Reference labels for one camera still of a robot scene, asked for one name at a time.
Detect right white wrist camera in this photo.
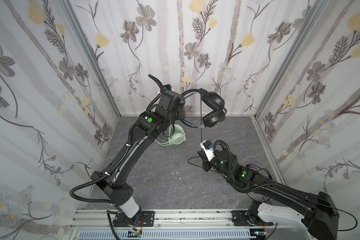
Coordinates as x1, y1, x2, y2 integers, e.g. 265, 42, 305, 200
200, 140, 215, 162

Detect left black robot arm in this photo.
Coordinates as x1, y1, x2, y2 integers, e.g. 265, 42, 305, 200
91, 91, 185, 226

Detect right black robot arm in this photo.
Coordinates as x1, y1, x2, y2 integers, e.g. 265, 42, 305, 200
198, 148, 340, 240

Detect green white headphones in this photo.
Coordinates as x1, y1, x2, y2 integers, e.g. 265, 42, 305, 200
156, 124, 186, 146

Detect left black corrugated conduit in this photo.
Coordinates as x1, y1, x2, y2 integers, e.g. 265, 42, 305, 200
69, 74, 163, 239

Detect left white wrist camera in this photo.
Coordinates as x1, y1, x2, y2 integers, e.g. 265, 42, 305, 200
163, 85, 172, 91

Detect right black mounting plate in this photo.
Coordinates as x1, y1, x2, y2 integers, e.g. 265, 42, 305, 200
231, 210, 274, 227

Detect white slotted cable duct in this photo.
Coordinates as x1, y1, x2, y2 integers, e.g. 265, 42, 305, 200
77, 229, 256, 240

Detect black mounting plate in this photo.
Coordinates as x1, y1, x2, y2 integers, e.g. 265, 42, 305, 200
137, 211, 156, 228
231, 210, 274, 227

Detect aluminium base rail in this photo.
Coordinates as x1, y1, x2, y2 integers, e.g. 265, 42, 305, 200
74, 209, 319, 233

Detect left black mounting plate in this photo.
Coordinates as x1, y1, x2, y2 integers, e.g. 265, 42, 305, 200
137, 211, 156, 228

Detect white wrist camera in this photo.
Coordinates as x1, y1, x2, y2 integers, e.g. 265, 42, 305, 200
200, 140, 215, 162
163, 85, 172, 91

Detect black blue headphones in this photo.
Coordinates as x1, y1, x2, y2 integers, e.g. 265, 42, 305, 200
180, 88, 227, 129

